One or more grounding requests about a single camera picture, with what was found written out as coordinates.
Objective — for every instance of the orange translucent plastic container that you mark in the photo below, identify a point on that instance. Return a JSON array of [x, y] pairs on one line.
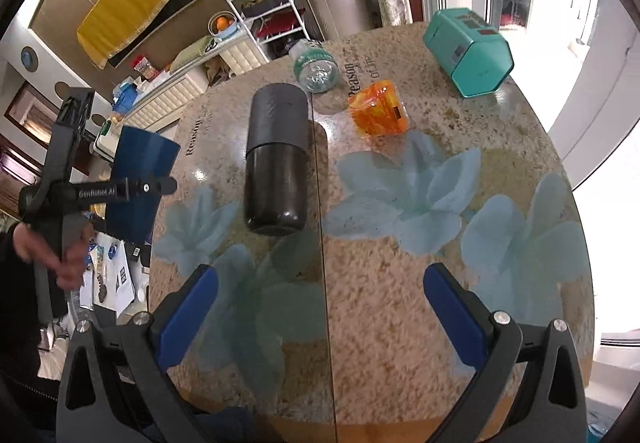
[[377, 110]]

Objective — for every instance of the black cylindrical thermos bottle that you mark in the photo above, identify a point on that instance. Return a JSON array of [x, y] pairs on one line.
[[276, 161]]

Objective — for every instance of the dark blue plastic cup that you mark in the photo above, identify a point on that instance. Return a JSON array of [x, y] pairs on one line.
[[145, 159]]

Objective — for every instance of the bowl of oranges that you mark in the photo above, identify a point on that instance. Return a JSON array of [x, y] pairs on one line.
[[222, 25]]

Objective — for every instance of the teal hexagonal tin box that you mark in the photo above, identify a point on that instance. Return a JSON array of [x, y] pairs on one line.
[[474, 55]]

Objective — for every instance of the white wire shelf rack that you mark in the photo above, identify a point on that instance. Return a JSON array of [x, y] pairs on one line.
[[271, 25]]

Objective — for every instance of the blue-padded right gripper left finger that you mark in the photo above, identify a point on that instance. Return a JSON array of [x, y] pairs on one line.
[[115, 381]]

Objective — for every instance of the clear green-label plastic bottle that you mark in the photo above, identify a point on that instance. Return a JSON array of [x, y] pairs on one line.
[[314, 67]]

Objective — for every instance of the person's left hand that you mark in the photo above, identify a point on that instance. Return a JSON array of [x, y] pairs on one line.
[[31, 247]]

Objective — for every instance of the white tufted low cabinet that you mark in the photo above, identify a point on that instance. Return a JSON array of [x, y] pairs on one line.
[[165, 104]]

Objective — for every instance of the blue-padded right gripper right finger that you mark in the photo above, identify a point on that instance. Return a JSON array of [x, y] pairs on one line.
[[550, 404]]

